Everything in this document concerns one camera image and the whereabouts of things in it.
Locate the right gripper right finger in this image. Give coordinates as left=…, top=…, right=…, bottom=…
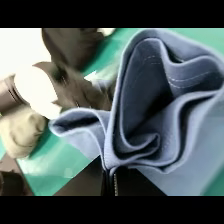
left=112, top=165, right=167, bottom=197

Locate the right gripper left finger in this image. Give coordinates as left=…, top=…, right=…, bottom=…
left=54, top=156, right=110, bottom=197

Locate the blue shirt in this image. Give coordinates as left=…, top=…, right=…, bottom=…
left=49, top=28, right=224, bottom=197

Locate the brown garment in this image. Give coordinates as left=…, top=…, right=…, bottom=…
left=0, top=105, right=48, bottom=160

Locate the white garment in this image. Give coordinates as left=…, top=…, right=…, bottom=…
left=13, top=64, right=64, bottom=120

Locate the black garment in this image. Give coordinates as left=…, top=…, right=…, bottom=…
left=33, top=28, right=114, bottom=112

